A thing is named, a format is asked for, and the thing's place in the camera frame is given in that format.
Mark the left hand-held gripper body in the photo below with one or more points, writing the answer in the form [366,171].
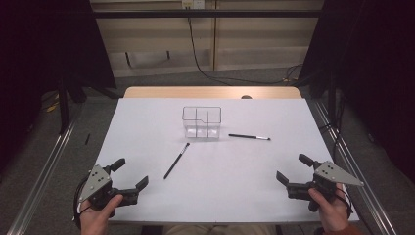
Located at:
[98,186]

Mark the person's left hand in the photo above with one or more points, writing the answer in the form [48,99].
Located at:
[98,218]

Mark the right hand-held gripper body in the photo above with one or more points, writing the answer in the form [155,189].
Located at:
[329,176]

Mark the black stand post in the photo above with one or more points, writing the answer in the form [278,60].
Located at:
[332,98]
[63,107]

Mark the white wall outlet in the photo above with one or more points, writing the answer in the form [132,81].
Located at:
[192,4]

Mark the vertical wall strip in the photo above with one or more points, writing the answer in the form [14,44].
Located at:
[214,36]

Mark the metal floor rail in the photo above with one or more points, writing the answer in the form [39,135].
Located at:
[368,189]
[42,176]

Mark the small dark round object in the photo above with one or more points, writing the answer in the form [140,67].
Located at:
[246,97]

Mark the black curtain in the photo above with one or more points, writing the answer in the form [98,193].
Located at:
[39,49]
[375,65]

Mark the person's right hand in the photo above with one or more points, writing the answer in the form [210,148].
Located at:
[332,212]

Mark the black horizontal bar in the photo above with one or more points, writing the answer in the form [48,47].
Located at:
[195,13]

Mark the wooden table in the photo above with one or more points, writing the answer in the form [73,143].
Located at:
[195,92]

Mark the clear plastic compartment organizer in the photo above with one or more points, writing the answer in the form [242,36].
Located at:
[202,122]

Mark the black pen with white tip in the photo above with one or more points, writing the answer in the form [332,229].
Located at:
[248,136]

